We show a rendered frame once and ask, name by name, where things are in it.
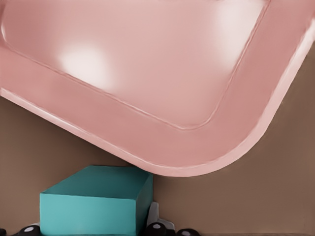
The pink plastic tray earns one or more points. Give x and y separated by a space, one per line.
152 73

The blue cube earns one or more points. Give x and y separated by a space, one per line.
93 204

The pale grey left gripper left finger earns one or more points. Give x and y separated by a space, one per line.
30 230

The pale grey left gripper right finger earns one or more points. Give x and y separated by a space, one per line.
157 222

